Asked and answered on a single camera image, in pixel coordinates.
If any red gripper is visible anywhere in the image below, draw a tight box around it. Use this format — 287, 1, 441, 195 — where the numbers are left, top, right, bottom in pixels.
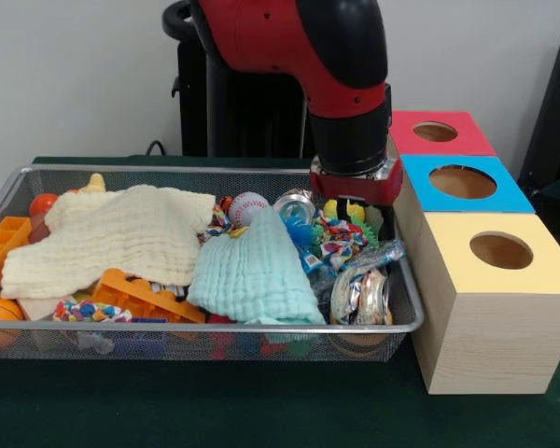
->
308, 158, 405, 234

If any silver mesh bin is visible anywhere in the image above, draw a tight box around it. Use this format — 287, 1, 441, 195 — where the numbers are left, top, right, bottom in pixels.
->
0, 163, 425, 361

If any wooden three-hole box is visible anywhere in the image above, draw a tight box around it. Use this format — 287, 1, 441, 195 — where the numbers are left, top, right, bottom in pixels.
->
389, 110, 560, 396

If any yellow ball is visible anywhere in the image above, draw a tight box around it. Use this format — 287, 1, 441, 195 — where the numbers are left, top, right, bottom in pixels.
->
323, 198, 367, 223

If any crushed drink can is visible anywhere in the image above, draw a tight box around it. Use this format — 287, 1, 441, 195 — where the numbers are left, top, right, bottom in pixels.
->
329, 264, 395, 327

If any white baseball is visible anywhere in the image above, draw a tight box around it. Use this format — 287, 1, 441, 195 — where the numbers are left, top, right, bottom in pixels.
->
227, 190, 271, 229

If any mint green muslin cloth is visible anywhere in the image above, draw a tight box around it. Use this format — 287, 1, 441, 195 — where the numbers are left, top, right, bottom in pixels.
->
186, 205, 327, 327

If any orange plastic toy block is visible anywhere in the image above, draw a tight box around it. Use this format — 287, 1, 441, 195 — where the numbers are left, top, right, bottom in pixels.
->
91, 267, 206, 325

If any dark green table cloth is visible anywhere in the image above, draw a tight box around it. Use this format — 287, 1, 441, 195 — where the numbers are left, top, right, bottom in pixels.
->
0, 156, 560, 448

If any cream muslin cloth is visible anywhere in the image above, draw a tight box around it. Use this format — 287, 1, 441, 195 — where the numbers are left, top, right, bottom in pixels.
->
0, 184, 217, 301

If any red-orange ball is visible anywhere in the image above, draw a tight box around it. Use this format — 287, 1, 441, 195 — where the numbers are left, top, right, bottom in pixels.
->
27, 192, 60, 218

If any orange plastic grid tray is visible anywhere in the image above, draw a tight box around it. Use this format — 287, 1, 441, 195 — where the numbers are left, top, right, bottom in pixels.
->
0, 216, 33, 300

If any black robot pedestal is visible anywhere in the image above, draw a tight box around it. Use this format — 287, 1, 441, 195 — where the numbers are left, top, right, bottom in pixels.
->
161, 0, 317, 159

